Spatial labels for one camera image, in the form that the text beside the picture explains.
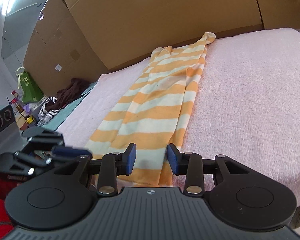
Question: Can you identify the orange white striped sweater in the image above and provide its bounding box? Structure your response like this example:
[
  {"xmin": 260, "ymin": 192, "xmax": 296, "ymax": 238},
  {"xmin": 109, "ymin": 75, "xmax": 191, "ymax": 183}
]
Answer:
[{"xmin": 87, "ymin": 32, "xmax": 216, "ymax": 187}]

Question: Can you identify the teal folded cloth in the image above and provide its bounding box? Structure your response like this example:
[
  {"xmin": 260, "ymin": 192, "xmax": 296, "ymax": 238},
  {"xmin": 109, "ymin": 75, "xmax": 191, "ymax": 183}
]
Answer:
[{"xmin": 43, "ymin": 81, "xmax": 97, "ymax": 131}]

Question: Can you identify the navy white striped shirt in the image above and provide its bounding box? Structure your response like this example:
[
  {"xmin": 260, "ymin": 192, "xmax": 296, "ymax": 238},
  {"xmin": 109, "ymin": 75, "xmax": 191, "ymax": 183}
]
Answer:
[{"xmin": 37, "ymin": 97, "xmax": 60, "ymax": 126}]

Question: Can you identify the dark brown garment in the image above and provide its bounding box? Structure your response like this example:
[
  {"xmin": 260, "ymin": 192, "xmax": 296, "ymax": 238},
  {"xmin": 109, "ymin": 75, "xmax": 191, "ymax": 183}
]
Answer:
[{"xmin": 45, "ymin": 78, "xmax": 90, "ymax": 112}]

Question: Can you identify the small white label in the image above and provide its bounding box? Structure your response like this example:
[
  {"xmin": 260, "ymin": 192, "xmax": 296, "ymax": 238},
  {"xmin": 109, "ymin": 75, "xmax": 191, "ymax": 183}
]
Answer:
[{"xmin": 55, "ymin": 64, "xmax": 62, "ymax": 72}]

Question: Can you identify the pink towel mat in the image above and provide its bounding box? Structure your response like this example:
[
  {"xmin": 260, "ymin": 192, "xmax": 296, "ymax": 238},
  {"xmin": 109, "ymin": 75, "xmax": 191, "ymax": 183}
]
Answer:
[{"xmin": 56, "ymin": 27, "xmax": 300, "ymax": 205}]

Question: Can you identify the left cardboard box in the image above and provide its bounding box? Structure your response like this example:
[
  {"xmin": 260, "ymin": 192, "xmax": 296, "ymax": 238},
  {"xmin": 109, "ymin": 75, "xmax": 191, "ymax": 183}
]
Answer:
[{"xmin": 23, "ymin": 0, "xmax": 109, "ymax": 96}]

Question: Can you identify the large centre cardboard box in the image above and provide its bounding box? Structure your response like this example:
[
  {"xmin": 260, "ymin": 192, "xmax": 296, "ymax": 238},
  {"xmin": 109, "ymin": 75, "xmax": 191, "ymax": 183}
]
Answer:
[{"xmin": 65, "ymin": 0, "xmax": 262, "ymax": 69}]

